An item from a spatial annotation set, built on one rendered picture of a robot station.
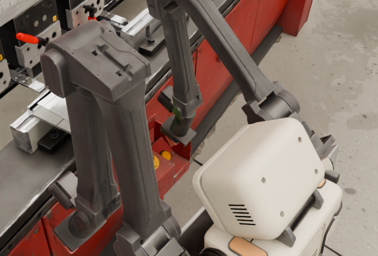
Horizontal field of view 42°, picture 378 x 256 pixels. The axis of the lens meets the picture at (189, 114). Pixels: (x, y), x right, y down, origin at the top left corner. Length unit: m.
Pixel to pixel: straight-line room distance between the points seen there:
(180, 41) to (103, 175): 0.50
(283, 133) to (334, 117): 2.16
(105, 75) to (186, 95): 0.74
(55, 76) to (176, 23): 0.59
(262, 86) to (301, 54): 2.35
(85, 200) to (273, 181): 0.34
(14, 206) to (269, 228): 0.80
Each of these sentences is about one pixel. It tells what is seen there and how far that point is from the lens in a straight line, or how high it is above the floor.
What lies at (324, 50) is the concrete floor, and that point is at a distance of 3.56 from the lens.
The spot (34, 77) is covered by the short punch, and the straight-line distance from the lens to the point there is 1.45.
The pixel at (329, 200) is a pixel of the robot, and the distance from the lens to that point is 1.03.
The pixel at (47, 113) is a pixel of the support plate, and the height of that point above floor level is 1.00.
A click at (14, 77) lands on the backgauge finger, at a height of 1.00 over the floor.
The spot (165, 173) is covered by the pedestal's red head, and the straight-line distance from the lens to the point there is 1.60.
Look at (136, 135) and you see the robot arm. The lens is 0.71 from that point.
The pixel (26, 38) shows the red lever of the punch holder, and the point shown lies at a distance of 1.26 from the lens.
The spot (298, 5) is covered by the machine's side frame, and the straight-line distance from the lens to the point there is 3.49.
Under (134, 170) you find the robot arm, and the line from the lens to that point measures 0.75.
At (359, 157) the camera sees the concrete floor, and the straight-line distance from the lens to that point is 2.89.
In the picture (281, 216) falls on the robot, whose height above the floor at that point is 1.31.
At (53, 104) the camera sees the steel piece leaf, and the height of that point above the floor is 1.00.
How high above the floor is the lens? 2.03
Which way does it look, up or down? 45 degrees down
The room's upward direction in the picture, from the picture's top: 5 degrees clockwise
